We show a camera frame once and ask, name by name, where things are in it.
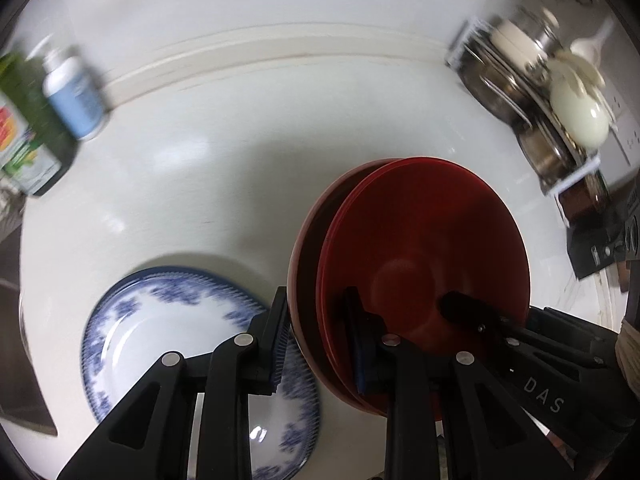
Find red and black bowl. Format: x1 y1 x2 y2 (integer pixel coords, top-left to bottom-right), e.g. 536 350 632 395
316 157 530 416

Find blue floral plate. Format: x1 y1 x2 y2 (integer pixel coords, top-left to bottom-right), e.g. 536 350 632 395
79 264 321 480

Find pink bowl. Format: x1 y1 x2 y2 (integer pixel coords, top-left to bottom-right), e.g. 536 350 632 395
286 158 391 416

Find person's right hand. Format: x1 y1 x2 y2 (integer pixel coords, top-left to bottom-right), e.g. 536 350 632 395
615 320 640 398

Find black knife block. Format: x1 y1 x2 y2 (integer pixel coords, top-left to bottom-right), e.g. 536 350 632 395
566 205 639 280

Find glass jar dark contents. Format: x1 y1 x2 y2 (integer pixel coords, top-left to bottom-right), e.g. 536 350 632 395
558 171 610 224

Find small stainless steel pot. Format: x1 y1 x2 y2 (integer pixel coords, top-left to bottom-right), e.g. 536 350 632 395
515 124 576 192

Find large stainless steel pot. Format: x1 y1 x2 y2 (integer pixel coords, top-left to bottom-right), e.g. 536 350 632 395
459 47 530 127

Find cream ceramic pot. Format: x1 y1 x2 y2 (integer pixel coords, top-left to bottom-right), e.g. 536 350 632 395
546 58 614 152

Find cream pot with steel lid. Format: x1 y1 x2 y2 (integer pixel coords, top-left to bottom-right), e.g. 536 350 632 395
489 6 561 74

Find white plastic rice spoon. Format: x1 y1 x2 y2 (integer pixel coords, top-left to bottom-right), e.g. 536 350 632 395
570 15 616 67

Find green dish soap bottle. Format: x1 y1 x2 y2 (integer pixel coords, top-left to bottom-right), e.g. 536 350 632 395
1 52 78 196

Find white blue pump bottle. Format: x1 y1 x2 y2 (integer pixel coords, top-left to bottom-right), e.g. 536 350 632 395
43 48 106 141

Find white wall socket panel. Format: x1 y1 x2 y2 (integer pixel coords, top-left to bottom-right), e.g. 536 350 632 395
608 87 639 167

